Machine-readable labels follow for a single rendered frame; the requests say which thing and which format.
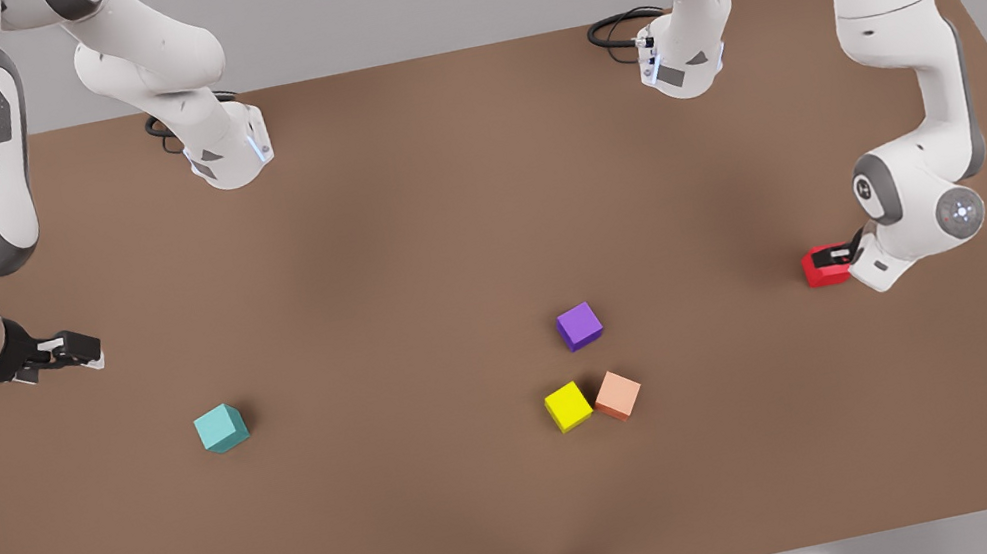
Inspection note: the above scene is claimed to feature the salmon wooden cube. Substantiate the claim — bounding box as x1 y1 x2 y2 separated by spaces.
589 365 648 427

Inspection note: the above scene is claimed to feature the red wooden cube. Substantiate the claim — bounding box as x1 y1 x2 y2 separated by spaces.
799 240 857 292

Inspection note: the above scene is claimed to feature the yellow wooden cube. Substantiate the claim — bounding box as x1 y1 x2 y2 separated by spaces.
541 378 598 436

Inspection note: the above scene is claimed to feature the purple wooden cube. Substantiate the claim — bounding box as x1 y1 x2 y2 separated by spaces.
554 299 608 354

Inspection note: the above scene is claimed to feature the black cable loop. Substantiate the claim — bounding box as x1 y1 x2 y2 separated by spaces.
584 3 675 73
140 87 248 160

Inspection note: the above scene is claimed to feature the teal wooden cube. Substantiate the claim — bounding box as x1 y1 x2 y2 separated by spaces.
191 399 253 459

